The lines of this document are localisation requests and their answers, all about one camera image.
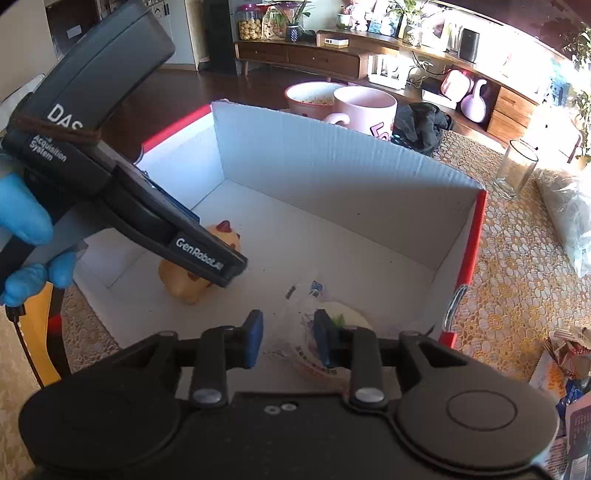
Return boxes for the white round snack packet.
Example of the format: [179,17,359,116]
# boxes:
[270,276,372,391]

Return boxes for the grey white plastic bag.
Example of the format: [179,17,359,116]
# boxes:
[558,393,590,480]

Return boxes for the blue gloved left hand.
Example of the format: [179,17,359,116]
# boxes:
[1,173,77,307]

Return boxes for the white dotted bowl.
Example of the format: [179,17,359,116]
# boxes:
[284,81,342,120]

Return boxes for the black cloth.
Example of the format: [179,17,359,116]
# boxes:
[391,102,455,156]

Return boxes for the clear plastic bag of contents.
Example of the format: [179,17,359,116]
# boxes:
[536,168,591,278]

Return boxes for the wooden tv sideboard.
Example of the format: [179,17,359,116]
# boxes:
[235,30,558,145]

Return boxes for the pink bag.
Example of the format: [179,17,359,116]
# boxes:
[440,69,474,103]

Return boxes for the dark foil snack bag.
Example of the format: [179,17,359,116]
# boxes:
[544,326,591,380]

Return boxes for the potted tree plant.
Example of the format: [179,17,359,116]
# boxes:
[564,23,590,164]

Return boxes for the black speaker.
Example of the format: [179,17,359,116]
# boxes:
[459,28,480,63]

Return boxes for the pink mug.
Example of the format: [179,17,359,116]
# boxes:
[324,86,398,141]

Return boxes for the snack jar with purple lid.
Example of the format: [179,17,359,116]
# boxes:
[236,3,263,41]

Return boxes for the dark tall cabinet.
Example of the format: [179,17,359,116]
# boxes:
[204,0,236,75]

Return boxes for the purple vase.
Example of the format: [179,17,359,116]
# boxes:
[461,79,488,124]

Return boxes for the yellow chick toy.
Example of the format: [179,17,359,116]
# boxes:
[157,219,243,305]

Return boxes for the blue cracker packet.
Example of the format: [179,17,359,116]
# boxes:
[529,350,583,418]

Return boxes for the clear drinking glass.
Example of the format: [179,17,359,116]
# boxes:
[494,139,539,199]

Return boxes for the red cardboard box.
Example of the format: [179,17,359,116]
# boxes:
[75,101,487,346]

